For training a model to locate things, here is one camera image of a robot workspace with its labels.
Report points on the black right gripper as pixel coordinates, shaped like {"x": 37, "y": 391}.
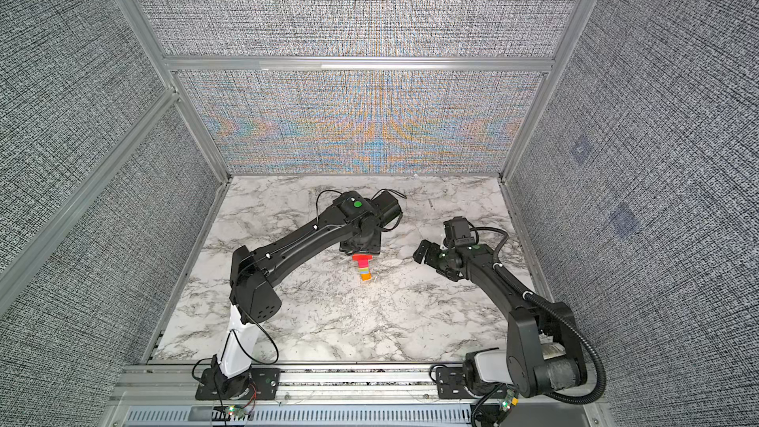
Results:
{"x": 431, "y": 258}

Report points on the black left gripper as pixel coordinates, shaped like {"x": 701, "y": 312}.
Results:
{"x": 376, "y": 249}

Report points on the red wood cylinder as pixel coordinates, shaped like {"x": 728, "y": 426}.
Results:
{"x": 362, "y": 259}

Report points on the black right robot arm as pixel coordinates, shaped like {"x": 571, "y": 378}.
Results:
{"x": 542, "y": 355}

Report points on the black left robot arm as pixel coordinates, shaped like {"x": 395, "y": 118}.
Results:
{"x": 355, "y": 223}

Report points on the aluminium horizontal back bar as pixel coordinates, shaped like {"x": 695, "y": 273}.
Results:
{"x": 200, "y": 62}

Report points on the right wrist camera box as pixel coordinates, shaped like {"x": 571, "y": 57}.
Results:
{"x": 459, "y": 232}

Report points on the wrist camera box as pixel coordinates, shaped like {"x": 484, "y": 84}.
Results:
{"x": 387, "y": 206}
{"x": 459, "y": 232}

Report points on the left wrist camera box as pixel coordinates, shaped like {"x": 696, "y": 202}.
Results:
{"x": 387, "y": 206}

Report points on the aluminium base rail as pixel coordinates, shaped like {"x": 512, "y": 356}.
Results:
{"x": 302, "y": 394}

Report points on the aluminium corner post right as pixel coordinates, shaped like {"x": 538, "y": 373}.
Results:
{"x": 575, "y": 26}

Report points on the aluminium corner post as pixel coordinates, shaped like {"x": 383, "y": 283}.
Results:
{"x": 575, "y": 26}
{"x": 194, "y": 122}

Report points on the aluminium left wall bar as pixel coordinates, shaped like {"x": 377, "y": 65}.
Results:
{"x": 22, "y": 271}

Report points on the aluminium corner post left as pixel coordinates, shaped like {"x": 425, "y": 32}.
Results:
{"x": 194, "y": 122}

